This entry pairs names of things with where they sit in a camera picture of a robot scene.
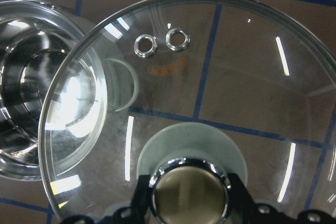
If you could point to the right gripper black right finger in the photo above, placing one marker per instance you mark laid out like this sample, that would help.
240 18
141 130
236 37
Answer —
241 204

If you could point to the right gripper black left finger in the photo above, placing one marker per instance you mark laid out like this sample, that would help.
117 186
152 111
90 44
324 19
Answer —
142 198

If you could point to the glass pot lid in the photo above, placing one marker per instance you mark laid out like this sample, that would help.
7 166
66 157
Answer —
226 86

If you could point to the pale green electric pot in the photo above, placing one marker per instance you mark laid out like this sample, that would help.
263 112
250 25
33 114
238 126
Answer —
54 103

